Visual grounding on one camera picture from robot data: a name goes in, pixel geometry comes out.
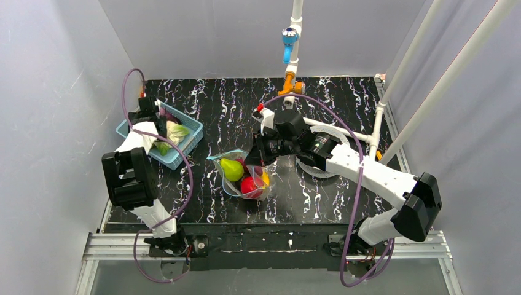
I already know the white perforated spool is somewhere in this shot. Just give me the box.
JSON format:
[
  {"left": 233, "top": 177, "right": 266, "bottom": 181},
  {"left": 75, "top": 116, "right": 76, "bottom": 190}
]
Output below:
[{"left": 296, "top": 125, "right": 350, "bottom": 178}]

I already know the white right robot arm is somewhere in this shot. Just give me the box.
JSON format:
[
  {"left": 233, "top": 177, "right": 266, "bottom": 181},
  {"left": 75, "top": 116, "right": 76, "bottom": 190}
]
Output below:
[{"left": 245, "top": 106, "right": 442, "bottom": 248}]

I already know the green white cabbage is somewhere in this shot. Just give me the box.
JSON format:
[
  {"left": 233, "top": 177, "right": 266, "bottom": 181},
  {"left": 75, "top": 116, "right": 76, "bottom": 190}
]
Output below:
[{"left": 155, "top": 121, "right": 190, "bottom": 156}]

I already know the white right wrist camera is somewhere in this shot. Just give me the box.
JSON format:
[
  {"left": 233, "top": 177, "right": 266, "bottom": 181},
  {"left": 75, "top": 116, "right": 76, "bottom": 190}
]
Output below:
[{"left": 253, "top": 104, "right": 275, "bottom": 135}]

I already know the yellow banana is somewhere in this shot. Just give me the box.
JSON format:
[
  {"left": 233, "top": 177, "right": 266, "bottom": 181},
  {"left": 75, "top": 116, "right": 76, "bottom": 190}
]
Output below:
[{"left": 260, "top": 170, "right": 270, "bottom": 189}]

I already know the blue plastic basket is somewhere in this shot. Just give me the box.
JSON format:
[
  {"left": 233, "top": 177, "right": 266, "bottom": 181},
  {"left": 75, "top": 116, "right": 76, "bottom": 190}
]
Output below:
[{"left": 111, "top": 97, "right": 203, "bottom": 170}]

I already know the clear zip top bag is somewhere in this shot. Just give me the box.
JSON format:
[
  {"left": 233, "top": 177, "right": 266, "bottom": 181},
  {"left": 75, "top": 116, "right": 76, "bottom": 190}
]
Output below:
[{"left": 206, "top": 149, "right": 271, "bottom": 201}]

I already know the purple sweet potato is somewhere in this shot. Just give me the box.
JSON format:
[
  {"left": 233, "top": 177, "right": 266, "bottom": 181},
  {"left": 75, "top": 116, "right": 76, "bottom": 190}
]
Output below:
[{"left": 237, "top": 159, "right": 263, "bottom": 176}]

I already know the white pvc pipe frame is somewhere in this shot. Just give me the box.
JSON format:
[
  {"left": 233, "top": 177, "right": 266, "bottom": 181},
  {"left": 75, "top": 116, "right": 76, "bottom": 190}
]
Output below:
[{"left": 284, "top": 0, "right": 521, "bottom": 166}]

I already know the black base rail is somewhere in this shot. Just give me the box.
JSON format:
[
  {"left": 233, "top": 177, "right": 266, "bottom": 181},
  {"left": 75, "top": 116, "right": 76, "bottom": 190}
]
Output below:
[{"left": 143, "top": 222, "right": 412, "bottom": 272}]

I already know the red apple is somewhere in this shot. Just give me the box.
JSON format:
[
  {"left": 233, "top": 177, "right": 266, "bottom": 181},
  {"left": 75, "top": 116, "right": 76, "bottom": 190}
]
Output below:
[{"left": 240, "top": 176, "right": 264, "bottom": 199}]

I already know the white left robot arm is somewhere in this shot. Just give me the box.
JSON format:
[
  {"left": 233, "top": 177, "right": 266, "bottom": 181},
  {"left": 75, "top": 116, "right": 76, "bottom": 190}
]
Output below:
[{"left": 101, "top": 98, "right": 177, "bottom": 239}]

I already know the green pear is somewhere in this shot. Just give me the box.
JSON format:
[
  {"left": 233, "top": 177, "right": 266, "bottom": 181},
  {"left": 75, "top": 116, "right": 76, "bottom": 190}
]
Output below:
[{"left": 220, "top": 158, "right": 244, "bottom": 182}]

